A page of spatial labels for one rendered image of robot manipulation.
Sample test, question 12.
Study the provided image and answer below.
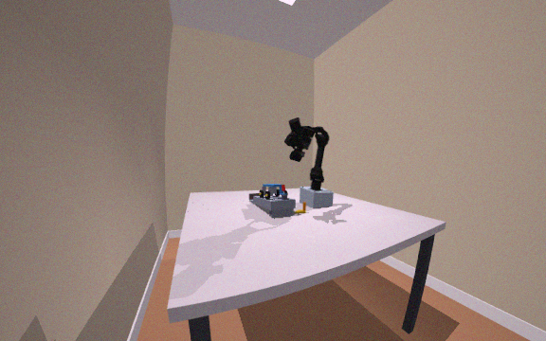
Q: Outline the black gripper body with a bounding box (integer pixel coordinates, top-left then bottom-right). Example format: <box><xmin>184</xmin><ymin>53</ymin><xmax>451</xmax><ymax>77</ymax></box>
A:
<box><xmin>289</xmin><ymin>127</ymin><xmax>315</xmax><ymax>162</ymax></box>

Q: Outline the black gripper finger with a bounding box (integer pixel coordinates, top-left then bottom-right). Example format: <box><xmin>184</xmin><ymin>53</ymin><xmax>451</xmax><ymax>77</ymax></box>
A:
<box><xmin>300</xmin><ymin>135</ymin><xmax>312</xmax><ymax>150</ymax></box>
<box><xmin>293</xmin><ymin>149</ymin><xmax>305</xmax><ymax>157</ymax></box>

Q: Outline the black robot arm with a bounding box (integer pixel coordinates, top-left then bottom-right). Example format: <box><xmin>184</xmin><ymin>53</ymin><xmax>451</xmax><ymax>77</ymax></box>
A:
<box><xmin>284</xmin><ymin>117</ymin><xmax>330</xmax><ymax>191</ymax></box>

